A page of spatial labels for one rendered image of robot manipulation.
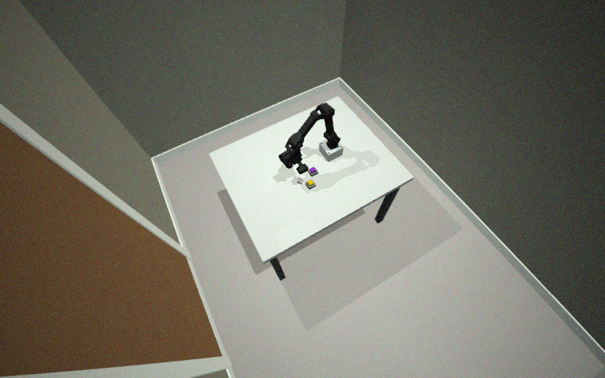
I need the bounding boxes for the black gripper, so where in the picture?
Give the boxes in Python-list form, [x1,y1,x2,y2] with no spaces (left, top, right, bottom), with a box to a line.
[293,154,308,174]

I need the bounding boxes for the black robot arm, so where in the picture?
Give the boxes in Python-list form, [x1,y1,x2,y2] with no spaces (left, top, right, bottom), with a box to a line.
[279,103,341,169]

